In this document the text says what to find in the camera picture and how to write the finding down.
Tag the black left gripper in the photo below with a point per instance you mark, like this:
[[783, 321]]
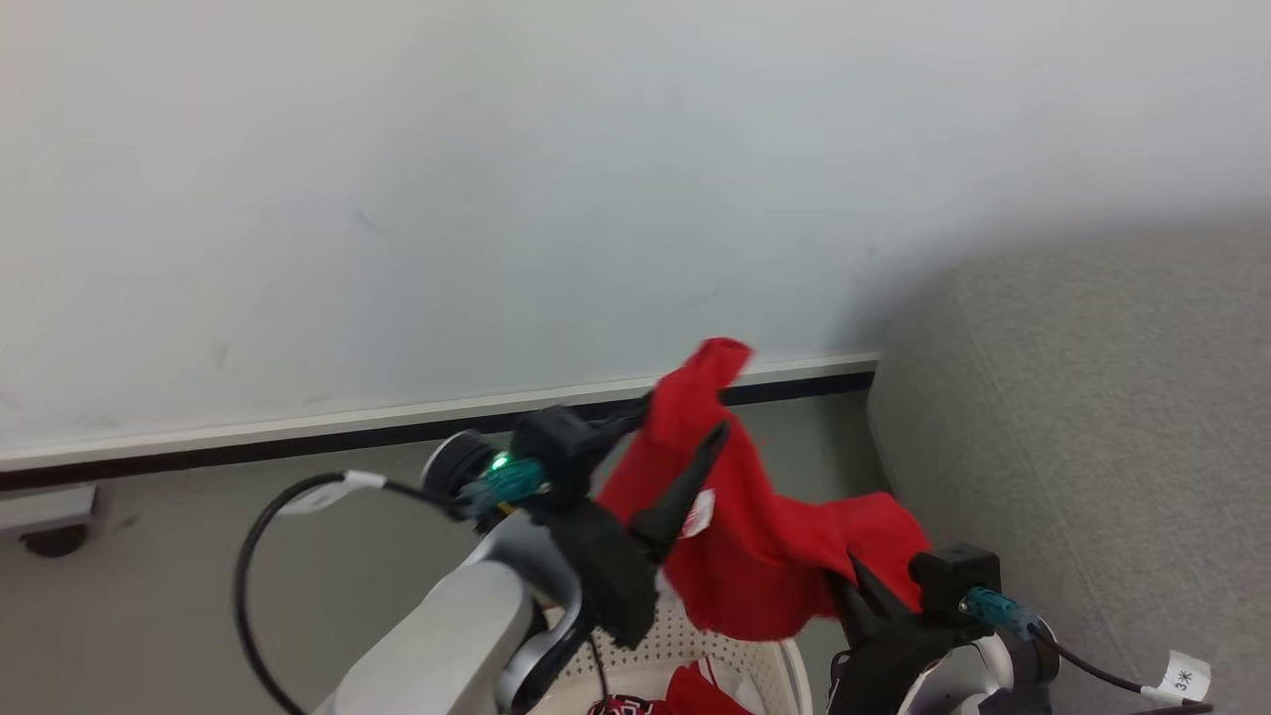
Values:
[[606, 576]]

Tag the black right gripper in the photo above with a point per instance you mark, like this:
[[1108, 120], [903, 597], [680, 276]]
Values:
[[884, 665]]

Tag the red garment with white tag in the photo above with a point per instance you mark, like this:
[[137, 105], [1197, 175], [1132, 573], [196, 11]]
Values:
[[755, 536]]

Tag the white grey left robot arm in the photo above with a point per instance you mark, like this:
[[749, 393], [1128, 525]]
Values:
[[447, 636]]

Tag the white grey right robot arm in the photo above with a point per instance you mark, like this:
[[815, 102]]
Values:
[[978, 680]]

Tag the white perforated laundry basket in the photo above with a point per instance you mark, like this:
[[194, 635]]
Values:
[[695, 645]]

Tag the dark red patterned garment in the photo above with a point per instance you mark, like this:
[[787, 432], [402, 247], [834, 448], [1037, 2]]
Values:
[[626, 707]]

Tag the grey fabric sofa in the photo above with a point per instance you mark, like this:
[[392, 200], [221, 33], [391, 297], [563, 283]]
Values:
[[1092, 417]]

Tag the white and black baseboard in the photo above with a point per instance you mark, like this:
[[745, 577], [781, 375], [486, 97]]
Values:
[[298, 437]]

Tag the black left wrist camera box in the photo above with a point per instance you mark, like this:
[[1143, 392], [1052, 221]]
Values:
[[556, 447]]

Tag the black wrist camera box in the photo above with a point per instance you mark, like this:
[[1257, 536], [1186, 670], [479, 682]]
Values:
[[953, 576], [556, 447]]

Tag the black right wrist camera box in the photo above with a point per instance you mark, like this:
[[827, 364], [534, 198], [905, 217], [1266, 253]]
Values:
[[953, 576]]

